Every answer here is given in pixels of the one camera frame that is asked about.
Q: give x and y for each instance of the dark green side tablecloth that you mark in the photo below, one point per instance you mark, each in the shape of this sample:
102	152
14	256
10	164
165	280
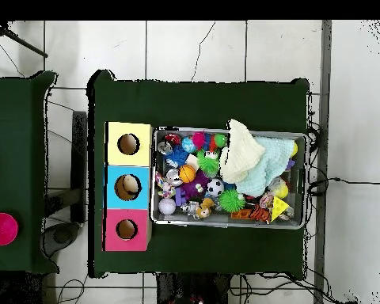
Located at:
15	126

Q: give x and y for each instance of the orange basketball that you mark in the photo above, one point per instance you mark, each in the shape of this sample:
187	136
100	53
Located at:
187	173

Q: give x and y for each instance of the wooden box with three holes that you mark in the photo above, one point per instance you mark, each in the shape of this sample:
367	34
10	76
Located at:
139	196

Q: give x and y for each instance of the black tripod leg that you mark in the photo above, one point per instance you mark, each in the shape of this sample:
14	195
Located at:
25	46

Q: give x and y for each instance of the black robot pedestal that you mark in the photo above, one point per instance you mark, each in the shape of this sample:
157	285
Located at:
193	291

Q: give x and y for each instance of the silver mesh bin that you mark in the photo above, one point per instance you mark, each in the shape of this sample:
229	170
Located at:
174	221

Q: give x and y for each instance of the yellow cheese wedge toy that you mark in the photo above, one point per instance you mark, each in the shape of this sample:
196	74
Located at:
279	205

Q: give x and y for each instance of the multicolour spiky caterpillar toy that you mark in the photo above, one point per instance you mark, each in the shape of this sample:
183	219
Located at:
199	139

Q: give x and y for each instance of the black upright panel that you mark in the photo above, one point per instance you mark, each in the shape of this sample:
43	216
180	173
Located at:
79	158

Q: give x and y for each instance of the silver robot toy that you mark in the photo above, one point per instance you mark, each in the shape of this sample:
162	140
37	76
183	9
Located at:
190	207

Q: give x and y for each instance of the white baseball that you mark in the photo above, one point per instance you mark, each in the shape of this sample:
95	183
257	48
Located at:
167	206

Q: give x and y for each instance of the pink bowl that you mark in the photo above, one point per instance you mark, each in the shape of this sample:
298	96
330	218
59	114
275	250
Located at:
1	229

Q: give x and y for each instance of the light blue waffle cloth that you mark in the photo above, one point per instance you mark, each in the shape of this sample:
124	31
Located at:
269	164

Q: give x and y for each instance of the blue spiky ball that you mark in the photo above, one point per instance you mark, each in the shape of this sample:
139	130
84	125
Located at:
177	155

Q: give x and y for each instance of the brown plush animal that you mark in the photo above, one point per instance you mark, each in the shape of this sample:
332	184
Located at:
205	209

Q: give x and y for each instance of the grey round base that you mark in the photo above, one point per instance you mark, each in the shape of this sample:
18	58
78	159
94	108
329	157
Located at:
61	236

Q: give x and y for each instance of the cream waffle cloth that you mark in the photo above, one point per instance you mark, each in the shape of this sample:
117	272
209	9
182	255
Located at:
240	155

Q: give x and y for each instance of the green spiky monster with eyes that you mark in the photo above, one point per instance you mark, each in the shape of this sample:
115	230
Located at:
207	164

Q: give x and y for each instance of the small soccer ball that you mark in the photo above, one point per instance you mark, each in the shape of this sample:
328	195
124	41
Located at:
215	187

